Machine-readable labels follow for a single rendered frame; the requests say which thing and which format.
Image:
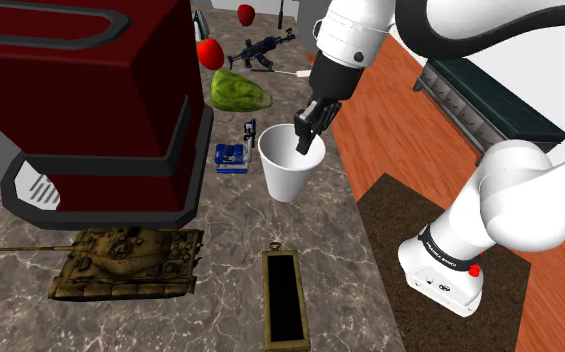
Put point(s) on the dark brown robot stand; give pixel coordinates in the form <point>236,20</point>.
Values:
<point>433,322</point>

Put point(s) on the large dark red appliance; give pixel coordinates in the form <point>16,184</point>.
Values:
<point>82,97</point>

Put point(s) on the grey flat object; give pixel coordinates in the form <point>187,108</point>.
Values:
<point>200,24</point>

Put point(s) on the thin stick with white tip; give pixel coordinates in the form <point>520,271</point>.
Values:
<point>303,73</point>

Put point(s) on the white cup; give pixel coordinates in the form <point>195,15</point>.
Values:
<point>284,175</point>

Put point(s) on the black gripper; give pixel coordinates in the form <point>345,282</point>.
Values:
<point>333,78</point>

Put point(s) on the blue black toy rifle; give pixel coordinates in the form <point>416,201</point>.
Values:
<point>257,51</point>

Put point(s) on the black tray with gold frame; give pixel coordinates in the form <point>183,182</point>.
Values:
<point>284,297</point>

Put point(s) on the green lettuce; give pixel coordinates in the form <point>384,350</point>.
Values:
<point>235,92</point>

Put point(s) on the small blue toy machine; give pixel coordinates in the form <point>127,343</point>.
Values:
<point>231,156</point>

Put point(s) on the dark green chest of drawers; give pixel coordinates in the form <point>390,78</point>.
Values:
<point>496,107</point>

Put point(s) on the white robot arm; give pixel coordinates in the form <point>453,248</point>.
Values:
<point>506,195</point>

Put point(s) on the thin black rod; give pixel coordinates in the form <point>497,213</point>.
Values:
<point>280,14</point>

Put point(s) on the olive toy tank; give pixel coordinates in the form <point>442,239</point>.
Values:
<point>121,263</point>

